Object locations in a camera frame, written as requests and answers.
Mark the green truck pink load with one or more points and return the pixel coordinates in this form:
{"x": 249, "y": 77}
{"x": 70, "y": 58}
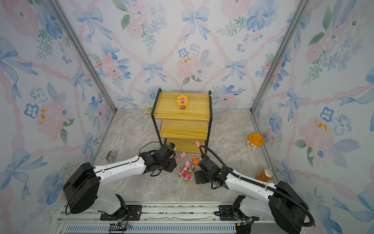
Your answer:
{"x": 186, "y": 178}

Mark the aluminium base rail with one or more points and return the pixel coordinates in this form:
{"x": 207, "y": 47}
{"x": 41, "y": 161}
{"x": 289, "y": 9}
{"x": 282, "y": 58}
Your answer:
{"x": 173, "y": 217}

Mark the pink pig on shelf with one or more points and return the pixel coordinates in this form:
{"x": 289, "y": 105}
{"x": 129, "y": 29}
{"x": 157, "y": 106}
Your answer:
{"x": 197, "y": 144}

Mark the orange soda can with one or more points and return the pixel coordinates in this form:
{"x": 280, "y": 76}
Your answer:
{"x": 265, "y": 175}

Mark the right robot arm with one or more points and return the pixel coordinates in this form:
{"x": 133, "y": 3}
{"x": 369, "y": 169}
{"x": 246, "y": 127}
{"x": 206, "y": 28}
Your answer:
{"x": 258, "y": 200}

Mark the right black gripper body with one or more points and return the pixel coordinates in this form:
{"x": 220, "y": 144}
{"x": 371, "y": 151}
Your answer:
{"x": 203, "y": 178}

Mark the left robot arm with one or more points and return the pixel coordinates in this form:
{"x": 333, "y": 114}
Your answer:
{"x": 83, "y": 190}

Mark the small grey box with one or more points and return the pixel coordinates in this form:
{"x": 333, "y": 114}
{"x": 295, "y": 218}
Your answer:
{"x": 111, "y": 156}

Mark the orange toy bulldozer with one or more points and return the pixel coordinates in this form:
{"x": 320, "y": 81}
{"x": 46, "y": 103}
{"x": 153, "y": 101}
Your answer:
{"x": 195, "y": 160}

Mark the small pink bear figure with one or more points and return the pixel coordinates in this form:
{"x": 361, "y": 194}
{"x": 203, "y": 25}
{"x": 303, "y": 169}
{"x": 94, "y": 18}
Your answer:
{"x": 183, "y": 172}

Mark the sunflower pink bear toy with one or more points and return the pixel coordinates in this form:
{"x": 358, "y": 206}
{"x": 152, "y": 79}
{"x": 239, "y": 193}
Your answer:
{"x": 182, "y": 101}

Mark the wooden three-tier shelf black frame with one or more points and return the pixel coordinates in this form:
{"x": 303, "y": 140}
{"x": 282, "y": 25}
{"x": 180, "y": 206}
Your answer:
{"x": 183, "y": 127}

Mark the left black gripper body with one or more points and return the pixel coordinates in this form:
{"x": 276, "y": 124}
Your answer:
{"x": 169, "y": 166}

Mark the pink pig near shelf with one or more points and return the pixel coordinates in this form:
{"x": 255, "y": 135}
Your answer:
{"x": 183, "y": 155}

